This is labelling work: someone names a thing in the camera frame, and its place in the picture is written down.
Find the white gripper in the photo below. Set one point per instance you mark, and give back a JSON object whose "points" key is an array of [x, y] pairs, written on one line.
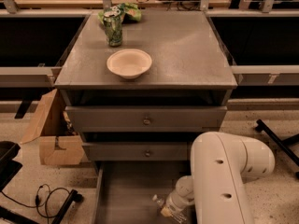
{"points": [[173, 202]]}

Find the clear plastic water bottle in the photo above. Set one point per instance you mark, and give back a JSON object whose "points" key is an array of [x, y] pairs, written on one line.
{"points": [[165, 211]]}

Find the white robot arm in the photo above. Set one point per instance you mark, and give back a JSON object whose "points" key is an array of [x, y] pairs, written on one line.
{"points": [[220, 165]]}

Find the grey open bottom drawer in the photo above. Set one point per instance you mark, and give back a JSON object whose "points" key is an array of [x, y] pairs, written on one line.
{"points": [[125, 190]]}

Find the grey middle drawer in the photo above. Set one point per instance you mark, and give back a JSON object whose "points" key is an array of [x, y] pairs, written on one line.
{"points": [[138, 151]]}

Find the grey drawer cabinet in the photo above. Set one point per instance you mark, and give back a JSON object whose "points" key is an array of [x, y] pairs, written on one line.
{"points": [[147, 99]]}

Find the grey top drawer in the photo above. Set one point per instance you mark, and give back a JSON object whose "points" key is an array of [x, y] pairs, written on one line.
{"points": [[118, 119]]}

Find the brown cardboard box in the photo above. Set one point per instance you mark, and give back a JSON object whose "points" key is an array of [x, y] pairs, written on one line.
{"points": [[48, 126]]}

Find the black stand leg right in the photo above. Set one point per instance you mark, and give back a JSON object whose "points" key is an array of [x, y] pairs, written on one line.
{"points": [[287, 151]]}

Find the white paper bowl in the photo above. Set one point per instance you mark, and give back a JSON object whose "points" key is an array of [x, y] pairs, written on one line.
{"points": [[129, 63]]}

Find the black chair base left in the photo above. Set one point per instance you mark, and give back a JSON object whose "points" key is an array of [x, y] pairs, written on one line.
{"points": [[8, 169]]}

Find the green soda can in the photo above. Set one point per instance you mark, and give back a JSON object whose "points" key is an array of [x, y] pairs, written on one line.
{"points": [[113, 29]]}

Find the green chip bag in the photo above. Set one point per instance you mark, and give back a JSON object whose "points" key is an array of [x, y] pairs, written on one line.
{"points": [[129, 12]]}

